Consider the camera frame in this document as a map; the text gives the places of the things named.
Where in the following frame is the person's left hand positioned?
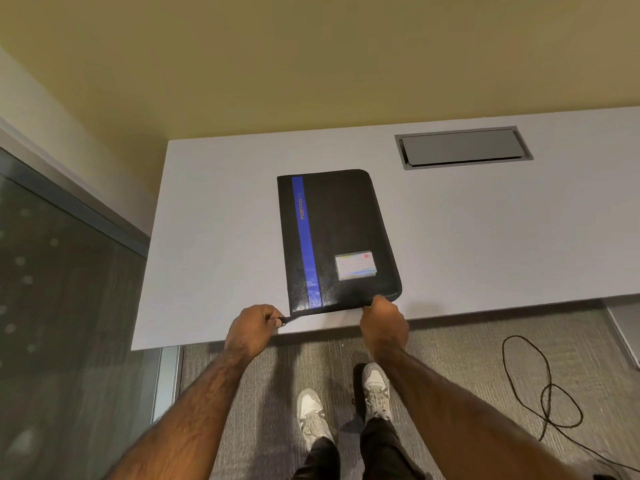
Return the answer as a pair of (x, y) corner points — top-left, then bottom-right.
(223, 304), (287, 362)

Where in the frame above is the person's right hand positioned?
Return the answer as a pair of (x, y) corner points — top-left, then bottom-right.
(359, 295), (410, 356)

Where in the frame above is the black portfolio folder blue stripe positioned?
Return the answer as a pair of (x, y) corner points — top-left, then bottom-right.
(276, 169), (403, 325)

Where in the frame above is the person's left forearm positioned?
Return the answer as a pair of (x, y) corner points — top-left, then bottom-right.
(104, 345), (251, 480)

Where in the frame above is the person's right forearm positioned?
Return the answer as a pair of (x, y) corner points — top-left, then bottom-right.
(372, 342), (583, 480)

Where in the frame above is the white label card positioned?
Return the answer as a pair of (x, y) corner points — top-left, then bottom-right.
(334, 251), (377, 281)

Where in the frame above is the person's right white sneaker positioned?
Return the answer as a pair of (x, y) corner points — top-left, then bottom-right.
(361, 363), (394, 423)

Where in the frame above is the person's white sneaker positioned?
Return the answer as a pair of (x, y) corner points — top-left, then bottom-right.
(361, 363), (394, 423)
(296, 388), (335, 451)

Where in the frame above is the person's left white sneaker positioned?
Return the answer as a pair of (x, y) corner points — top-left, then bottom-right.
(296, 388), (335, 451)

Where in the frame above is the person's right black trouser leg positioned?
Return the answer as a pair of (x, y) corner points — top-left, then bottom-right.
(360, 417), (426, 480)

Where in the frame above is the person's black trouser leg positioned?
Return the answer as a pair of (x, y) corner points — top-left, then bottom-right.
(360, 417), (426, 480)
(292, 437), (342, 480)

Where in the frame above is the person's left black trouser leg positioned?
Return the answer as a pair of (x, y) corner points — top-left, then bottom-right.
(292, 437), (342, 480)

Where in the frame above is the grey table cable hatch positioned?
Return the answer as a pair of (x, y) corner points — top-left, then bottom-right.
(394, 126), (534, 171)

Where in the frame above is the black cable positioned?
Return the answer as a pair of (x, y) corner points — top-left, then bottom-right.
(502, 336), (631, 480)

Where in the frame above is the glass partition with metal frame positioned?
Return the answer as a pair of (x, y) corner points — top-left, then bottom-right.
(0, 115), (182, 480)

